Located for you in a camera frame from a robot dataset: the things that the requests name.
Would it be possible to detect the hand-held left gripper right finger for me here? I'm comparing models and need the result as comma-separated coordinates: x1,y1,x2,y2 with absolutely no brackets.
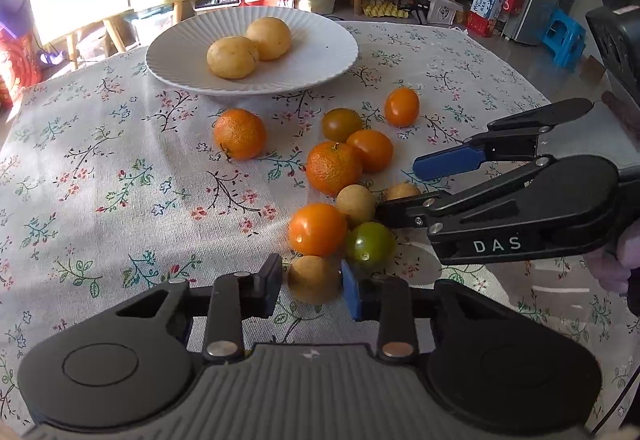
341,260,503,363

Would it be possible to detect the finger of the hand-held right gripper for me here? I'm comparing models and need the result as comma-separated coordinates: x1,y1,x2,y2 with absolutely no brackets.
376,156,556,236
414,98,594,181

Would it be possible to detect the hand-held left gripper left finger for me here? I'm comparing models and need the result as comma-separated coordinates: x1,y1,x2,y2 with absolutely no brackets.
116,254,285,365

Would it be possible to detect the tan longan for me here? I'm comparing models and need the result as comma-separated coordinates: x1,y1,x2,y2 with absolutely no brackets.
286,255,342,306
382,182,422,202
335,184,377,228

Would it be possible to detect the orange cherry tomato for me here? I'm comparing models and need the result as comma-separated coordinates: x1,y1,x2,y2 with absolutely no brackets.
288,203,348,258
346,129,394,174
384,86,421,128

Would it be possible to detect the orange mandarin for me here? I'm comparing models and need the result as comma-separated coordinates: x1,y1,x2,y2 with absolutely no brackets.
213,108,267,162
306,141,363,197

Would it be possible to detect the brownish green cherry tomato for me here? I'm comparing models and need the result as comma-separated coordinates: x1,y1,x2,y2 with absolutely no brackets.
321,107,364,143

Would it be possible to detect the white ribbed plate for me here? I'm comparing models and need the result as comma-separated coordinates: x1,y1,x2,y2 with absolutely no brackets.
145,7,360,97

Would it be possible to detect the person's right forearm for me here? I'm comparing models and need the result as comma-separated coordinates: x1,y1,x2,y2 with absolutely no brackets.
601,91,640,141

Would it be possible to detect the person's right hand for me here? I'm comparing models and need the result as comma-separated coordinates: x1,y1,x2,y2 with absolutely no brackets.
584,220,640,293

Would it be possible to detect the small red box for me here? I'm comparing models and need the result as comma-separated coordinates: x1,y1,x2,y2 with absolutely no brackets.
466,11,499,38

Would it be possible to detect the white patterned floor box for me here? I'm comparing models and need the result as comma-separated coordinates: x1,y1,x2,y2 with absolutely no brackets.
427,0,465,26

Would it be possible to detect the yellow egg tray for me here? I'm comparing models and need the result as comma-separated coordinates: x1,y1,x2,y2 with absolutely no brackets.
362,0,410,21

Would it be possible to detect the floral tablecloth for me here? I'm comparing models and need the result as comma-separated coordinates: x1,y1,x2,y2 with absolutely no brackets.
0,20,635,436

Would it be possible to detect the blue plastic stool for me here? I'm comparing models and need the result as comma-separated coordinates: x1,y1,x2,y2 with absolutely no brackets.
539,7,587,69

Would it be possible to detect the white storage bin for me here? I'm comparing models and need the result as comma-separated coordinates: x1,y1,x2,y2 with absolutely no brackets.
295,0,340,14

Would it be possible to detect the yellow potato back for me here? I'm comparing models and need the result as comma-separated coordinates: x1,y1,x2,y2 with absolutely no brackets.
245,16,292,62

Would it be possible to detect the yellow potato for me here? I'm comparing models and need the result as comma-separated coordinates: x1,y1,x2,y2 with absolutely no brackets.
245,16,292,62
206,36,260,80

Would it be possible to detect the yellow potato front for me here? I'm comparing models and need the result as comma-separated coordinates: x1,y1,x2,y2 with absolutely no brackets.
206,36,260,80

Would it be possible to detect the clear bin with black lid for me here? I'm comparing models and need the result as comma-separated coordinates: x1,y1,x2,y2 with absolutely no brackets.
192,0,243,16

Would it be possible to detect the red patterned drum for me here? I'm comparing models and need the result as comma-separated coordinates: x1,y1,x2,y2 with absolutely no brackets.
0,27,26,108

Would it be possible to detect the purple plush toy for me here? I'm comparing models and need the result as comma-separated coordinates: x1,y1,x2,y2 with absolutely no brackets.
0,0,36,37

